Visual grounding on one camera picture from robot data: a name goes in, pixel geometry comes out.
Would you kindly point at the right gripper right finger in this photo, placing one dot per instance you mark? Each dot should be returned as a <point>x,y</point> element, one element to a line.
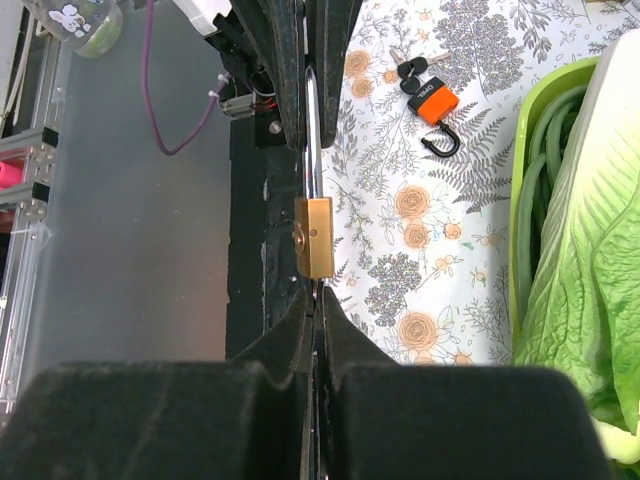
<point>388,421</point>

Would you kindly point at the clear plastic bottle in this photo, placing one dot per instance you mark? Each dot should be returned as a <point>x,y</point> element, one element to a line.
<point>89,27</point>

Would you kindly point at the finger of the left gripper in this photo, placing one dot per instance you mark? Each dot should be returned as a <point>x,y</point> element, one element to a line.
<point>330,25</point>
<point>275,30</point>

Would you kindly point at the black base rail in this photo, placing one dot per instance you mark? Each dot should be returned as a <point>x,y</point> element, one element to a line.
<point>262,273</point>

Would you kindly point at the orange black padlock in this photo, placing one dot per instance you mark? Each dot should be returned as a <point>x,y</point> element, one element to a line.
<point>432,102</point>

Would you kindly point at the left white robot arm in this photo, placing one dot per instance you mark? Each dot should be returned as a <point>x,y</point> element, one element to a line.
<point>219,25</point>

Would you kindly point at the green oval tray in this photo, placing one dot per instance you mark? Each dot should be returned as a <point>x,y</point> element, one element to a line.
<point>577,72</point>

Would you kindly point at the black key bunch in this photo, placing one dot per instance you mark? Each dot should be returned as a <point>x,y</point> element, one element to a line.
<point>409,71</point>

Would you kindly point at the small brass padlock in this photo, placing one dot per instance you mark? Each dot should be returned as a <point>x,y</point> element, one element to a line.
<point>313,226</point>

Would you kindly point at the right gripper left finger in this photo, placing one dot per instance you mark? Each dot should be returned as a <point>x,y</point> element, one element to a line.
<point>242,419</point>

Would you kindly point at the large napa cabbage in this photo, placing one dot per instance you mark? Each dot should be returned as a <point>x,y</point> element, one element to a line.
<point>582,316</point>

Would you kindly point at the green long beans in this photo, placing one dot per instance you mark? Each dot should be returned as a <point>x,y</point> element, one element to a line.
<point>542,137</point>

